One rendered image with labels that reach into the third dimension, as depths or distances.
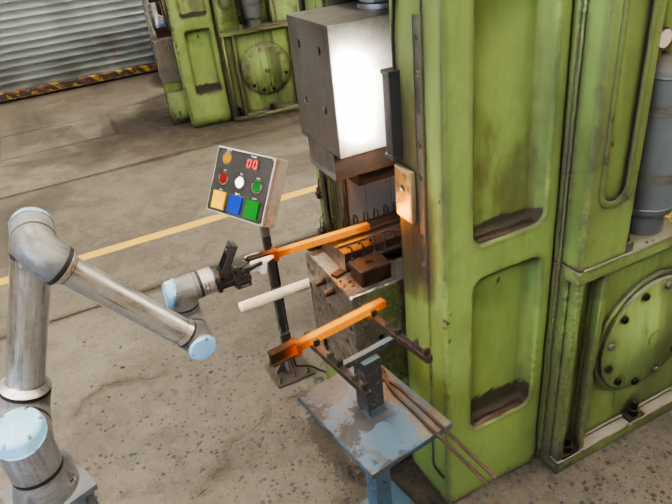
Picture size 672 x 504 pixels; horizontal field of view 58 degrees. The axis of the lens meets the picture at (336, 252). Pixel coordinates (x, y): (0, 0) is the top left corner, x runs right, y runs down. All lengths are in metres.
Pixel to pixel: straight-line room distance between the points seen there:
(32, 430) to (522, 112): 1.67
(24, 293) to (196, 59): 5.20
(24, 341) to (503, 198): 1.49
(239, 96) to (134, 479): 4.83
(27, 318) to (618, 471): 2.22
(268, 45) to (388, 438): 5.51
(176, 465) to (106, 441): 0.41
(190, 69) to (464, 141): 5.35
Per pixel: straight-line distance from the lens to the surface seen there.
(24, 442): 1.98
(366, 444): 1.85
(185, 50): 6.81
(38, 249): 1.75
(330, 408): 1.96
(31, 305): 1.95
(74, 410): 3.39
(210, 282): 2.02
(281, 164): 2.48
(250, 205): 2.51
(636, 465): 2.85
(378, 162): 2.06
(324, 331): 1.81
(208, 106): 6.96
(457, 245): 1.83
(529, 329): 2.29
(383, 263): 2.09
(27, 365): 2.05
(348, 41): 1.85
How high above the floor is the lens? 2.09
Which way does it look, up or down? 31 degrees down
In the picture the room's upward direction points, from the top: 7 degrees counter-clockwise
